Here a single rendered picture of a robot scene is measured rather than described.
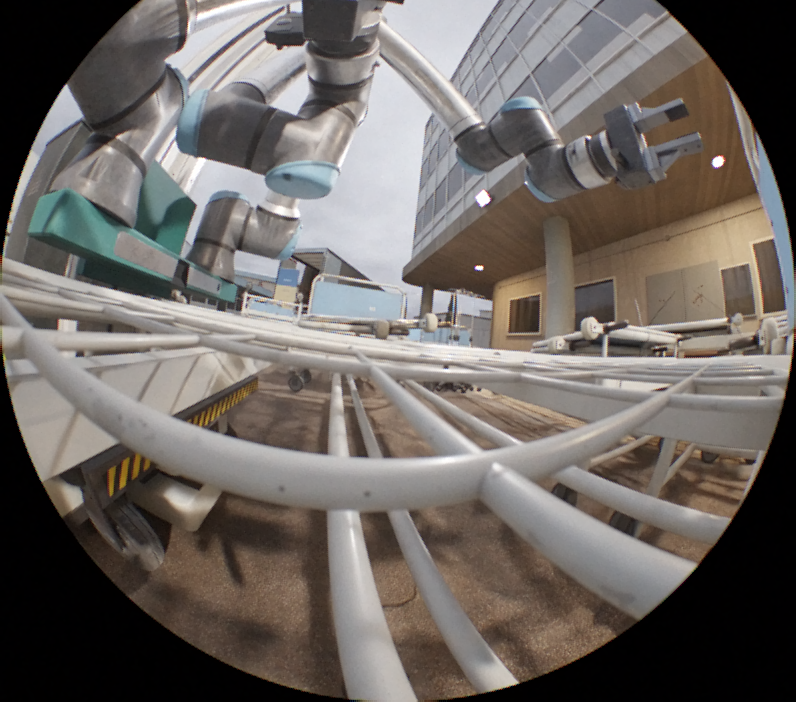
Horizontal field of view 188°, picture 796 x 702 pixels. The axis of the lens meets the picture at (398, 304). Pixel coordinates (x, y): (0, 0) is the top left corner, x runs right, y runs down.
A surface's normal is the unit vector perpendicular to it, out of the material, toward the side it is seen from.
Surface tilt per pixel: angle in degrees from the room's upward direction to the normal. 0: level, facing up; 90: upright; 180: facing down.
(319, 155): 101
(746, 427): 90
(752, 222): 90
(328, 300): 90
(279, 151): 140
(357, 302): 90
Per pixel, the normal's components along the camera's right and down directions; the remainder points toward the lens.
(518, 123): -0.78, 0.43
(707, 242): -0.96, -0.15
